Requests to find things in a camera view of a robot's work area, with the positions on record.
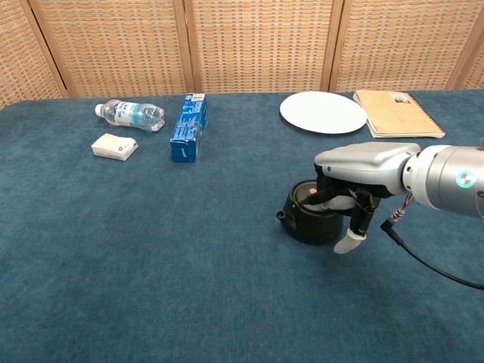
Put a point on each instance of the small white box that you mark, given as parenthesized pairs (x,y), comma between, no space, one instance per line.
(111,146)

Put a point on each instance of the clear plastic water bottle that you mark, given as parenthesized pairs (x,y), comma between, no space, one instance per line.
(132,114)

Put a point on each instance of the white round plate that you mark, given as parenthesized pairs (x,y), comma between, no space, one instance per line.
(321,112)

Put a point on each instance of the blue table cloth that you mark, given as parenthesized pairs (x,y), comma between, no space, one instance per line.
(151,264)

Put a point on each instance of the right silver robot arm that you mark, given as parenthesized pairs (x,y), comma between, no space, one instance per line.
(446,177)

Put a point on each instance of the black teapot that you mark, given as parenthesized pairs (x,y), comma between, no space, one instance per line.
(314,227)

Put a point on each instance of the long blue carton box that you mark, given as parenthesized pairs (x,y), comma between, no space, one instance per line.
(189,128)

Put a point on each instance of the yellow spiral notebook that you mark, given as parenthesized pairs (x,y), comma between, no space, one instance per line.
(397,113)

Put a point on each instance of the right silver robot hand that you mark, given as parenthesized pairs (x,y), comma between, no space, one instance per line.
(363,164)

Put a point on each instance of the woven wooden folding screen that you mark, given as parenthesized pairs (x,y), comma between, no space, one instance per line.
(246,41)

